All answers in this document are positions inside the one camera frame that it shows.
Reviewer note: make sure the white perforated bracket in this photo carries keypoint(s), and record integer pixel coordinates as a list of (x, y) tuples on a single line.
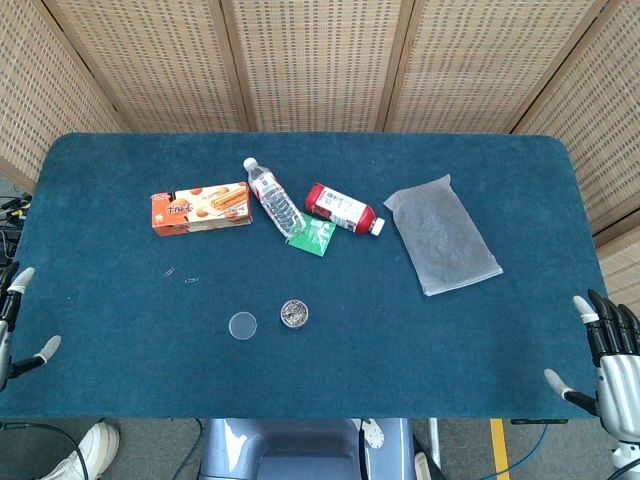
[(372, 434)]

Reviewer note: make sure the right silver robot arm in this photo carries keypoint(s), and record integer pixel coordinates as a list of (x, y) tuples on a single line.
[(627, 457)]

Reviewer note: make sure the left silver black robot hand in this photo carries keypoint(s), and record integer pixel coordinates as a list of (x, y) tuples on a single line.
[(10, 305)]

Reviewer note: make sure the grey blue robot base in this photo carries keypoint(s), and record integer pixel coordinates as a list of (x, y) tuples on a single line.
[(300, 450)]

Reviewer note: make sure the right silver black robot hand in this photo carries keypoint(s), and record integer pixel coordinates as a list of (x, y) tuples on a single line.
[(617, 370)]

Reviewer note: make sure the clear round plastic lid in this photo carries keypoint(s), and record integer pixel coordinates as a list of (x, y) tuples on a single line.
[(243, 326)]

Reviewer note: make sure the green sachet packet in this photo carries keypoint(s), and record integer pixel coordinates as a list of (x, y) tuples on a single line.
[(317, 237)]

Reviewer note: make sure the red juice bottle white cap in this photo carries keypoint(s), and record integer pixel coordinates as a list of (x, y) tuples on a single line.
[(340, 207)]

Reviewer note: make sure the orange biscuit box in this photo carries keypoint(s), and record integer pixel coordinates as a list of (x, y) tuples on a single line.
[(200, 210)]

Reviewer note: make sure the clear jar of paperclips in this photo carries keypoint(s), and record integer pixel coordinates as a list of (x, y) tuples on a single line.
[(294, 313)]

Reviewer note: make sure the white sneaker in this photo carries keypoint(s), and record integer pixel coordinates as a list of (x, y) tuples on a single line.
[(87, 452)]

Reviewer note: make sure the grey translucent plastic pouch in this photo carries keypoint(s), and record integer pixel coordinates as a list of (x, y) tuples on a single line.
[(442, 235)]

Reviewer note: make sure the clear plastic water bottle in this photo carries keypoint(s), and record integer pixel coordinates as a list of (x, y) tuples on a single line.
[(275, 202)]

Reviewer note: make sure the woven bamboo folding screen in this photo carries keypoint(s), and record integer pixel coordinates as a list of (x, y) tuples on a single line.
[(320, 65)]

